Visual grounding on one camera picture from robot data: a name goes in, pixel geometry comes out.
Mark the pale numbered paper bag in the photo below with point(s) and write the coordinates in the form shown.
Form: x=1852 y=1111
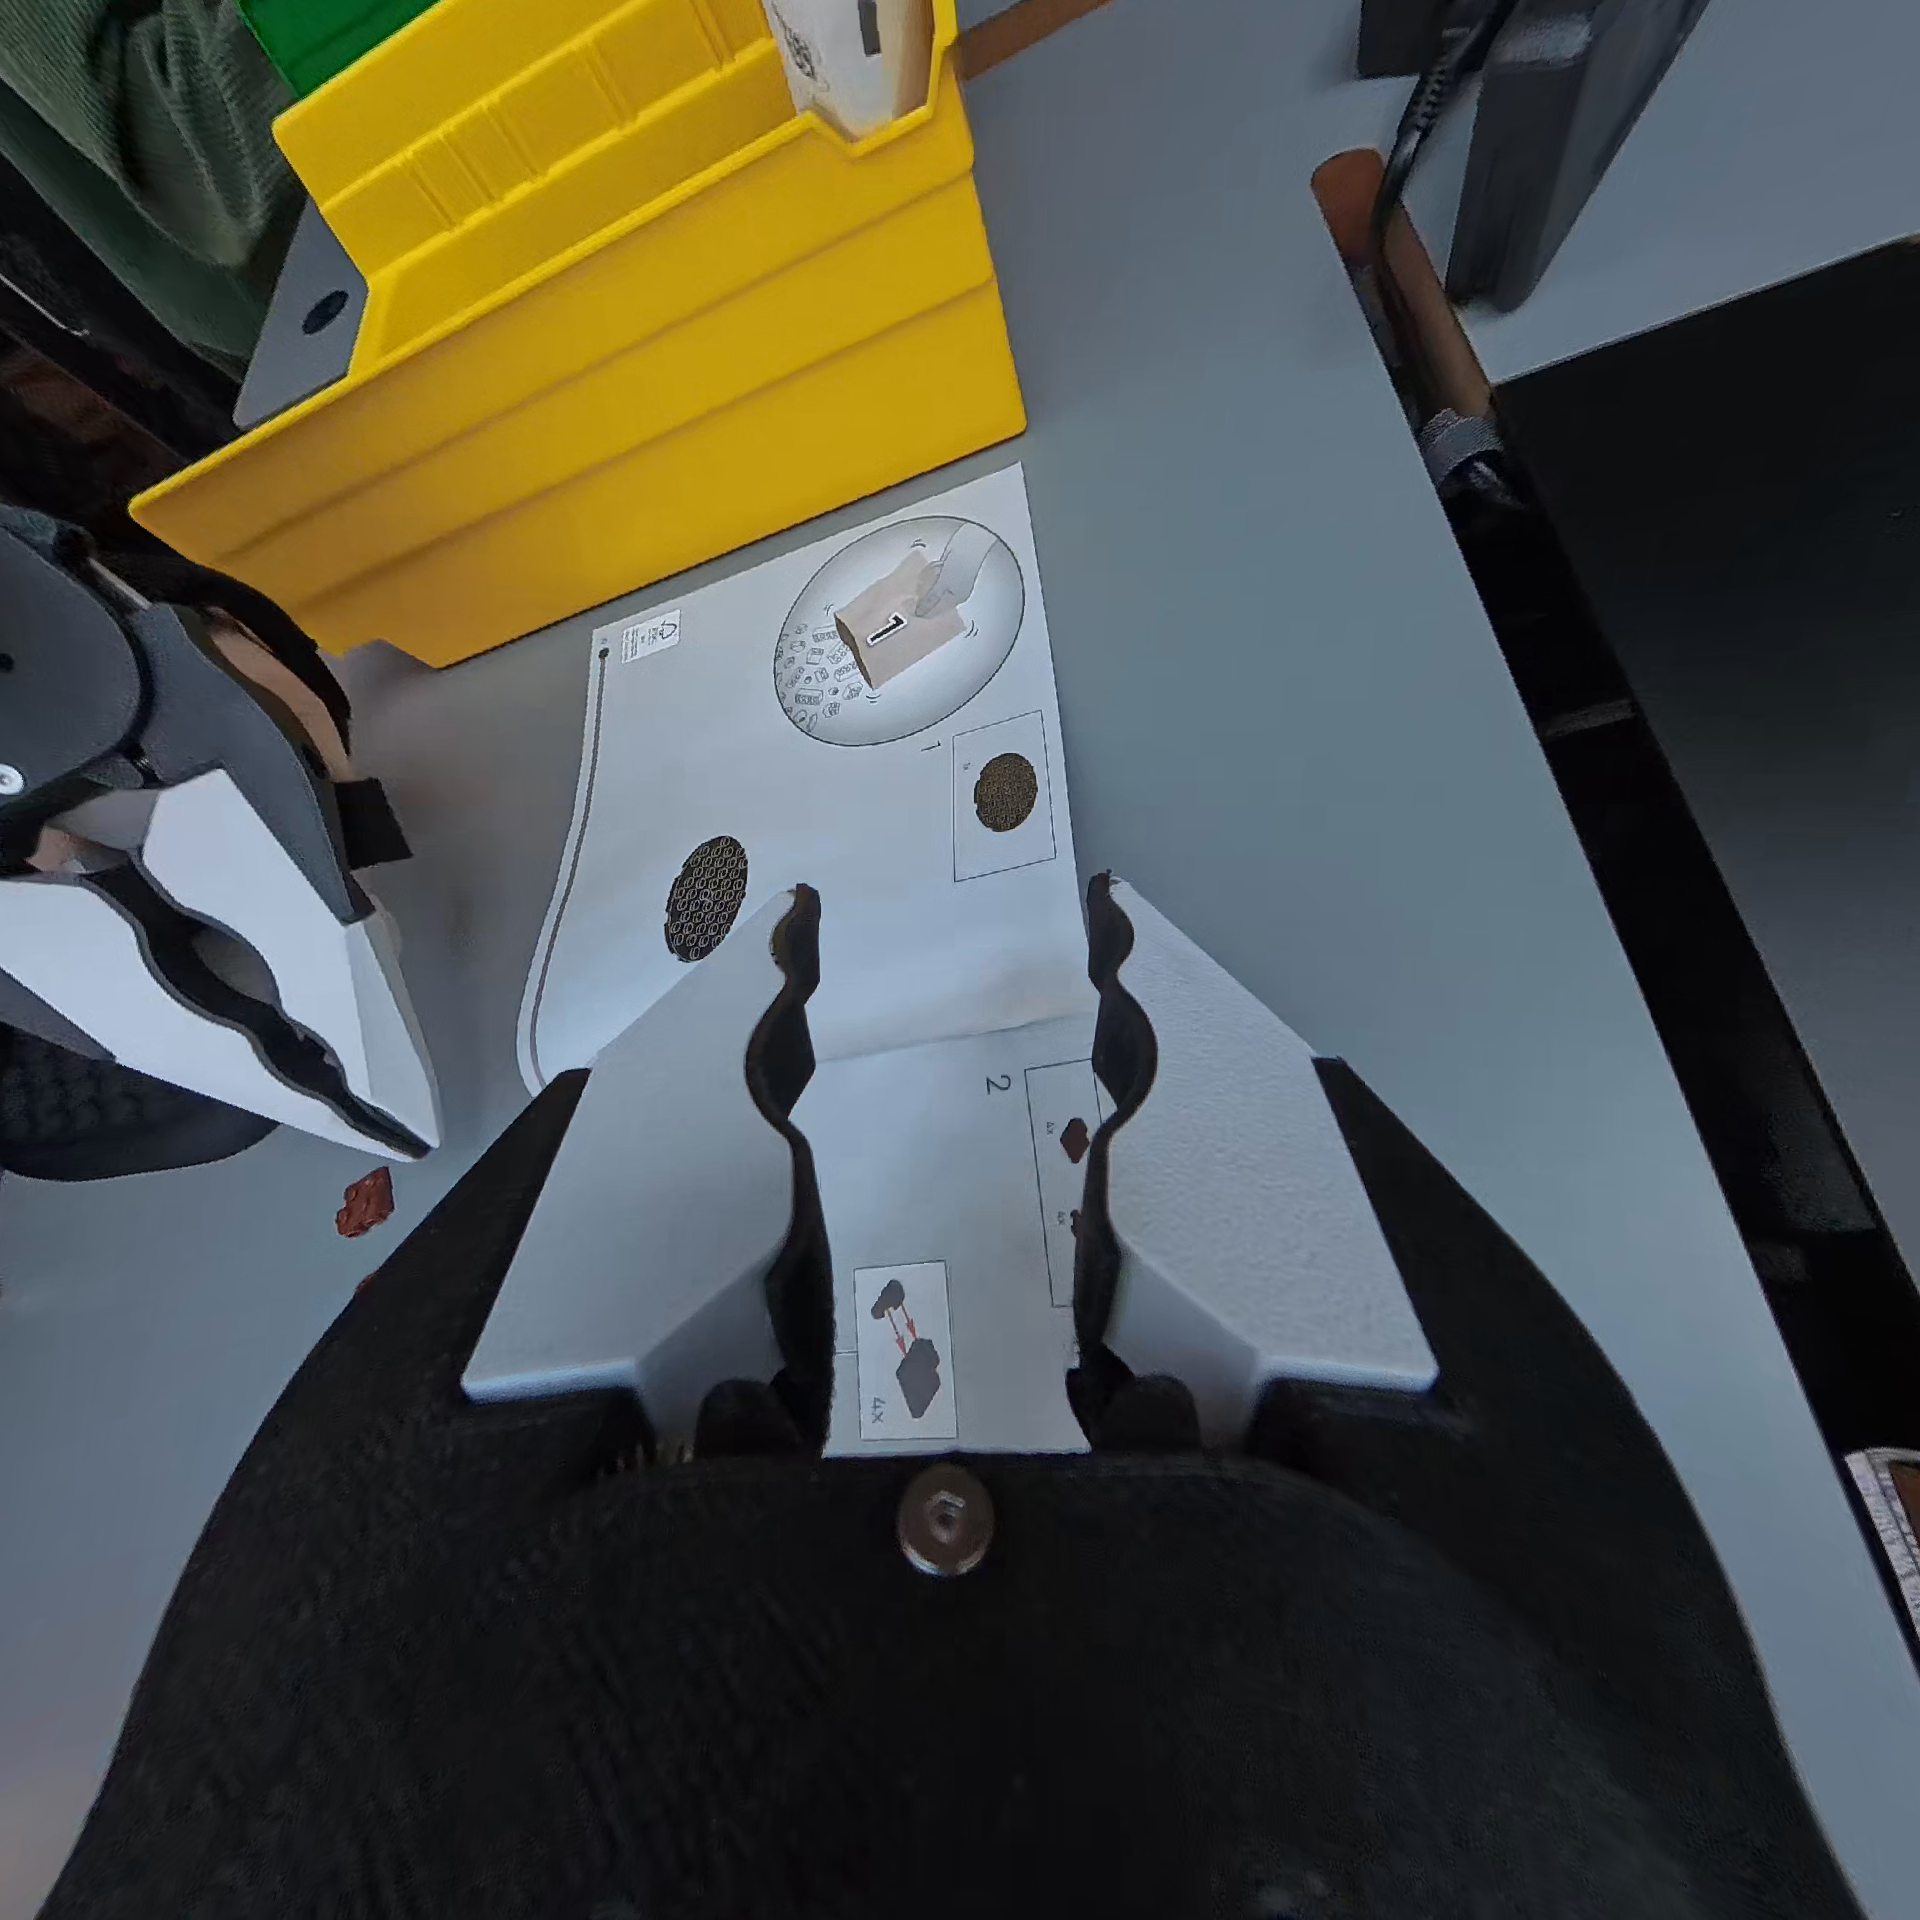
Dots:
x=841 y=81

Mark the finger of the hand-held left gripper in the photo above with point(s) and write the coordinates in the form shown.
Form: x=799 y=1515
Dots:
x=91 y=963
x=286 y=901

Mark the yellow plastic bin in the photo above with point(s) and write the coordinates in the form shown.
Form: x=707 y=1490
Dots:
x=675 y=377

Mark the green plastic bin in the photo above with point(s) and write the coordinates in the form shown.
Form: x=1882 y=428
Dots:
x=325 y=41

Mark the white instruction booklet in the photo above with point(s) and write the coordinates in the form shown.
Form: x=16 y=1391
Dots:
x=900 y=930

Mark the black power adapter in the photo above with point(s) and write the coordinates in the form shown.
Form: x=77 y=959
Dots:
x=1418 y=41

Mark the person's left hand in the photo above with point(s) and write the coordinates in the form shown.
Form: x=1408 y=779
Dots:
x=271 y=675

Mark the reddish brown plate brick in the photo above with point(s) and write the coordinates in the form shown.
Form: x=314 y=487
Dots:
x=365 y=1207

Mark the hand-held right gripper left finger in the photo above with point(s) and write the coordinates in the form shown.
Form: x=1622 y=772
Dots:
x=646 y=1198

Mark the green cloth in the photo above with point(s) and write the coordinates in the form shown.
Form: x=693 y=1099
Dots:
x=104 y=136

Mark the black docking hub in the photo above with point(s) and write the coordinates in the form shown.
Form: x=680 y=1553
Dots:
x=1564 y=136

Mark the grey desk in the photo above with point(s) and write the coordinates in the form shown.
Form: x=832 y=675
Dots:
x=1274 y=675
x=1726 y=227

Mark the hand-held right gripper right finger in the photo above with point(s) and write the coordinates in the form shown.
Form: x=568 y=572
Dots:
x=1246 y=1198

